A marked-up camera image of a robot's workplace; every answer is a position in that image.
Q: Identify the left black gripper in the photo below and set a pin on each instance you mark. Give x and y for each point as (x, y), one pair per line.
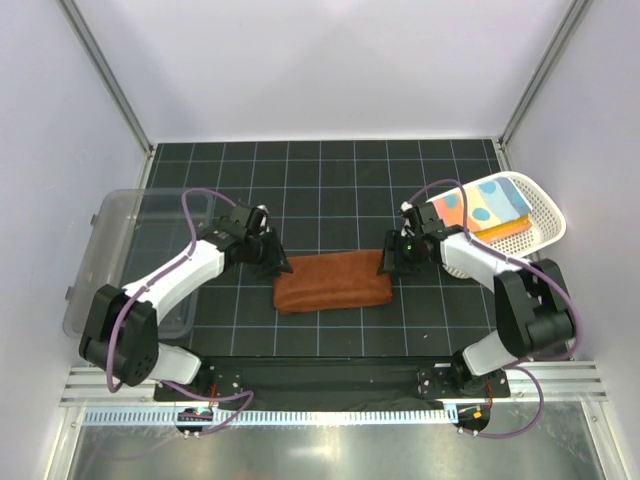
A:
(277, 261)

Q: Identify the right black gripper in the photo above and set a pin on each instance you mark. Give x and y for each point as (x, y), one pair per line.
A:
(392, 242)

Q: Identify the dark brown towel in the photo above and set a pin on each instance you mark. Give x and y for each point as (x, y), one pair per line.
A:
(332, 281)

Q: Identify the orange polka dot towel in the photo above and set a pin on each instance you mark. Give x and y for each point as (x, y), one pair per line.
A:
(497, 233)

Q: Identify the light blue orange towel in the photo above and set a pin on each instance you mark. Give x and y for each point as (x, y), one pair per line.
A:
(489, 203)

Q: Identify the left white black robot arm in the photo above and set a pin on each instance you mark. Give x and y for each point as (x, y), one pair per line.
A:
(121, 334)

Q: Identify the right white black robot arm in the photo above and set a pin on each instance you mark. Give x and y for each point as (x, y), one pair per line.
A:
(533, 309)

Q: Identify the black grid mat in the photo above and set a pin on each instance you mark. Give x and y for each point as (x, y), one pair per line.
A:
(324, 197)

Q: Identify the clear plastic bin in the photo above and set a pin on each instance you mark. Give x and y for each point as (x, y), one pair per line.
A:
(134, 233)

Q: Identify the white perforated plastic basket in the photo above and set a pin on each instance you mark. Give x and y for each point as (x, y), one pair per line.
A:
(548, 222)

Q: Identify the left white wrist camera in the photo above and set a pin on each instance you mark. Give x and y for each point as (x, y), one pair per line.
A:
(264, 219)

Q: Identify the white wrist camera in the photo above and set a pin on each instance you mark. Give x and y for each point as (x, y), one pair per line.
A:
(407, 211)
(264, 219)

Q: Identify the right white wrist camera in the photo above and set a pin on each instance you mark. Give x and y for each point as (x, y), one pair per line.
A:
(407, 211)

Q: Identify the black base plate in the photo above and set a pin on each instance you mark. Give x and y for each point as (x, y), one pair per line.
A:
(346, 384)

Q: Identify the slotted cable duct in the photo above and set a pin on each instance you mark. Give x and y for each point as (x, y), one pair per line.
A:
(183, 416)

